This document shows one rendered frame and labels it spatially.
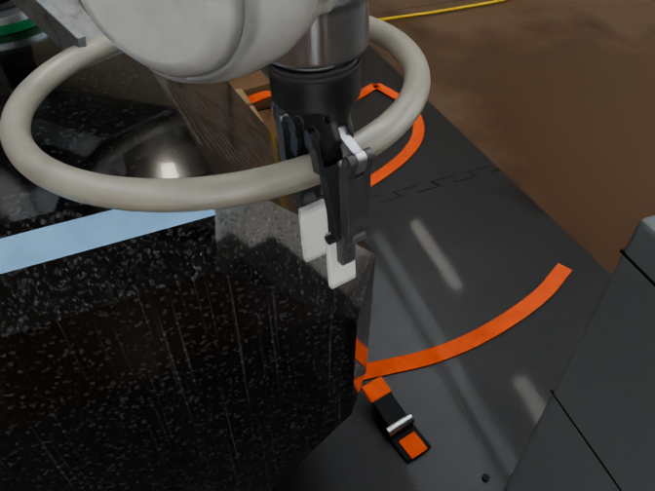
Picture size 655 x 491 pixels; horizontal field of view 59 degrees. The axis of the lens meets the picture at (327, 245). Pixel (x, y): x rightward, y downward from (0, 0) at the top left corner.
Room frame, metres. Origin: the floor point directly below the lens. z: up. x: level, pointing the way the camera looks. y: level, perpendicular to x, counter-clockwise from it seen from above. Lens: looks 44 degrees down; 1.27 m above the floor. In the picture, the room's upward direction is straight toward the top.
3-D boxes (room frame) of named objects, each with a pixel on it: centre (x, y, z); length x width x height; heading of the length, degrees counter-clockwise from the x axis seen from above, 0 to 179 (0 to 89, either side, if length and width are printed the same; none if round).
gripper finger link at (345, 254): (0.39, -0.02, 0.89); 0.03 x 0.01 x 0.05; 33
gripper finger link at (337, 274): (0.40, -0.01, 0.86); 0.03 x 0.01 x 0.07; 123
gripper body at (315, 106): (0.43, 0.01, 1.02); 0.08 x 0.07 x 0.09; 33
